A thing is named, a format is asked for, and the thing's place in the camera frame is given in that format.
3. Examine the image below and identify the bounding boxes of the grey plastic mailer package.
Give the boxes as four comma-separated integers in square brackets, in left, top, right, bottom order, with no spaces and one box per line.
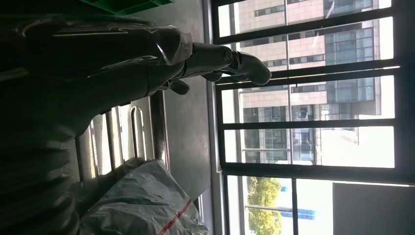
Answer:
[78,158,210,235]

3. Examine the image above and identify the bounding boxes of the white electronic scale steel tray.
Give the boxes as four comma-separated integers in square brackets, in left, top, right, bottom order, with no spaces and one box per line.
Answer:
[62,90,171,202]

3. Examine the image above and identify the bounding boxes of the green plastic crate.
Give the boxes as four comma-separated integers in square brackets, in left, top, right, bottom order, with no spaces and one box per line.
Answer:
[78,0,176,16]

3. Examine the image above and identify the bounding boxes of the brick and glass building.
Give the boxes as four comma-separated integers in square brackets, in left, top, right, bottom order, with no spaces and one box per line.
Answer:
[218,0,394,166]

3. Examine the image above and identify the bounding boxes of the green tree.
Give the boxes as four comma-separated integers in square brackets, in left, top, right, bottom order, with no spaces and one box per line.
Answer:
[246,176,283,235]

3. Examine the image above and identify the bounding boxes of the dark flat panel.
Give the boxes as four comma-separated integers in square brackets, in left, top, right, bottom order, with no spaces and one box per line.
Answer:
[332,182,415,235]

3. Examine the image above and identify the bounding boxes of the black window frame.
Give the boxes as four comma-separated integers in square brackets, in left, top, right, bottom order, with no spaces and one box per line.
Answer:
[210,0,415,235]

